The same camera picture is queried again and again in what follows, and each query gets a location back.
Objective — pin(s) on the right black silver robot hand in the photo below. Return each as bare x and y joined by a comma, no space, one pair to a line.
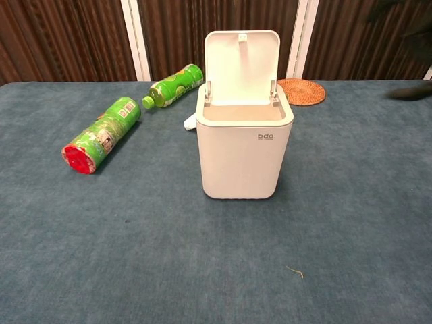
413,92

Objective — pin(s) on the white square plastic container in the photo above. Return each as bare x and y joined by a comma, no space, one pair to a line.
241,162

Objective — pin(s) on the green chip can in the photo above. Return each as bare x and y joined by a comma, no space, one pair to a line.
101,135

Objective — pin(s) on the brown ribbed partition panel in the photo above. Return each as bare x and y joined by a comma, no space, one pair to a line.
175,33
354,47
60,37

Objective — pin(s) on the round woven rattan coaster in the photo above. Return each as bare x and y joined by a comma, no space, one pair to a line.
302,92

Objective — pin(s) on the white green snack bag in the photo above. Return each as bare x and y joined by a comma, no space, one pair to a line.
189,122

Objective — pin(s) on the green plastic drink bottle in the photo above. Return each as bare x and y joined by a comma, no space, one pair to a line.
175,86

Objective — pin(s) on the white partition frame post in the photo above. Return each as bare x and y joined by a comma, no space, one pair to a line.
302,40
135,40
428,72

